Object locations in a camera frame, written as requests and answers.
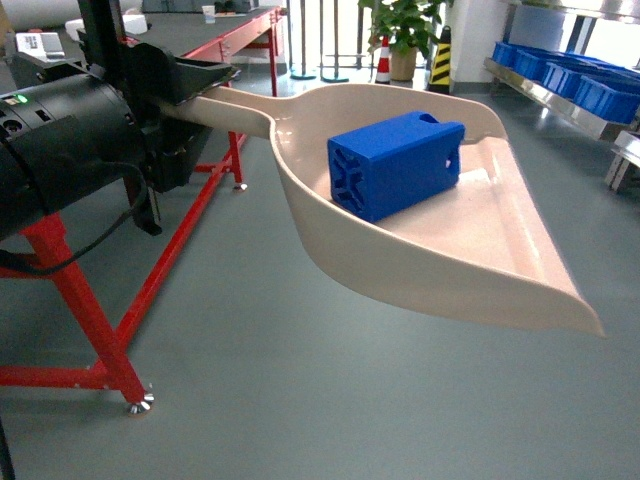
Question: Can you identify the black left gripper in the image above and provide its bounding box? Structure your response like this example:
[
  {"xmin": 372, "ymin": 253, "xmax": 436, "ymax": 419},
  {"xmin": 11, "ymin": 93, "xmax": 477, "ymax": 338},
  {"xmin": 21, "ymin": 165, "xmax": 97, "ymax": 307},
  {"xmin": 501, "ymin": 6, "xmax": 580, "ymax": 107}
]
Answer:
[{"xmin": 80, "ymin": 29, "xmax": 240, "ymax": 235}]

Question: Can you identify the blue plastic block part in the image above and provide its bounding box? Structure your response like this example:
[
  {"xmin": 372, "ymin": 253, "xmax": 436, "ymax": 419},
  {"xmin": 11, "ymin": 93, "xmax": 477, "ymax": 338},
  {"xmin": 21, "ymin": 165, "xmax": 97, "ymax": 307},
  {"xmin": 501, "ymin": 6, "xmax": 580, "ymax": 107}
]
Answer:
[{"xmin": 327, "ymin": 111, "xmax": 466, "ymax": 223}]

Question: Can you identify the beige plastic dustpan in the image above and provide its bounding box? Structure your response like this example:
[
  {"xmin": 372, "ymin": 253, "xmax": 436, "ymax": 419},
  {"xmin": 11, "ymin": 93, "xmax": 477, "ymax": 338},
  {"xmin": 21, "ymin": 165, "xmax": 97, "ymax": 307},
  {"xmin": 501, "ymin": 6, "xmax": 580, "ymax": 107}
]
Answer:
[{"xmin": 161, "ymin": 84, "xmax": 604, "ymax": 336}]

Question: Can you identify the stainless steel shelf rack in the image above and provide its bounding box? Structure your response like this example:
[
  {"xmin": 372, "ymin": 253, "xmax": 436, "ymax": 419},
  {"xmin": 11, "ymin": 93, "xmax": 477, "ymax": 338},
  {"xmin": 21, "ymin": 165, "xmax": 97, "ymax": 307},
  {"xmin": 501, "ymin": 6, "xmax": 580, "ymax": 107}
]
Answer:
[{"xmin": 484, "ymin": 1, "xmax": 639, "ymax": 192}]

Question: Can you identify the white paper cup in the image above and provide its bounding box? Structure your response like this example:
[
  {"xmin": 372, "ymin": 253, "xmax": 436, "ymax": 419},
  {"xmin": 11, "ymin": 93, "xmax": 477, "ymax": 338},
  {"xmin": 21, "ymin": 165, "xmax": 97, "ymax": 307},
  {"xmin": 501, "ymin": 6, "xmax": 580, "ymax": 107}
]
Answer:
[{"xmin": 201, "ymin": 5, "xmax": 216, "ymax": 24}]

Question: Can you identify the red white traffic cone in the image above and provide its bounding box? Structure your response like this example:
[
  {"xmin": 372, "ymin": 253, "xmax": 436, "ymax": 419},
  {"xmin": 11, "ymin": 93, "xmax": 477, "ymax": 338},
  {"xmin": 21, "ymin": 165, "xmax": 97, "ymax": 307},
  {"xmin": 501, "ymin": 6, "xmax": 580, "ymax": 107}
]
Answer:
[{"xmin": 374, "ymin": 36, "xmax": 391, "ymax": 85}]

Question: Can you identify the green potted plant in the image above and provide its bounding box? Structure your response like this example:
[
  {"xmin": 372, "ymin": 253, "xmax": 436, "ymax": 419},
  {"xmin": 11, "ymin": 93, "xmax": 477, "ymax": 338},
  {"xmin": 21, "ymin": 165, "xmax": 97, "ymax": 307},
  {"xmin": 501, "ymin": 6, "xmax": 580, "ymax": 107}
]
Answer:
[{"xmin": 358, "ymin": 0, "xmax": 455, "ymax": 82}]

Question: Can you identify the yellow black striped cone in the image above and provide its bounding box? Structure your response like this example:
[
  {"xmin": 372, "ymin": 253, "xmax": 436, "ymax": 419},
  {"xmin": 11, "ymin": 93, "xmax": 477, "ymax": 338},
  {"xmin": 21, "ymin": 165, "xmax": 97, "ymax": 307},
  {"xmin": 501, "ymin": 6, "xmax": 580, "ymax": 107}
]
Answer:
[{"xmin": 427, "ymin": 25, "xmax": 452, "ymax": 95}]

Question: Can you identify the blue plastic storage bin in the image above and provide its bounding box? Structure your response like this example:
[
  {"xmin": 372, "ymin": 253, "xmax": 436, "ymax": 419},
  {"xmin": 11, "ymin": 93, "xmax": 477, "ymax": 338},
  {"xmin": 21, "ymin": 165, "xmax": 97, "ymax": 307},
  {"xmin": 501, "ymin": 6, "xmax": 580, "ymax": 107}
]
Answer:
[
  {"xmin": 573, "ymin": 76, "xmax": 639, "ymax": 124},
  {"xmin": 541, "ymin": 62, "xmax": 600, "ymax": 99},
  {"xmin": 491, "ymin": 42, "xmax": 523, "ymax": 68}
]

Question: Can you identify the red frame work table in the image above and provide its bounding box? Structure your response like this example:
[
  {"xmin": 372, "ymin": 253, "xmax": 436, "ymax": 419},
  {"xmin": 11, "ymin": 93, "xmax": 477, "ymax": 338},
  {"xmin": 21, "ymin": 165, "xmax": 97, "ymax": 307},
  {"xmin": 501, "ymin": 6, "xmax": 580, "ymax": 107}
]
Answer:
[{"xmin": 1, "ymin": 6, "xmax": 286, "ymax": 417}]

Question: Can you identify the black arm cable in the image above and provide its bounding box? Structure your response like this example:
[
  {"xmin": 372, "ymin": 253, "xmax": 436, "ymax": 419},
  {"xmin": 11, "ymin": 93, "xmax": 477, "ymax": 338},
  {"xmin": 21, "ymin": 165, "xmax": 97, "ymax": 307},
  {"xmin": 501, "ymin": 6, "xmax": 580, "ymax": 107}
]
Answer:
[{"xmin": 0, "ymin": 162, "xmax": 150, "ymax": 277}]

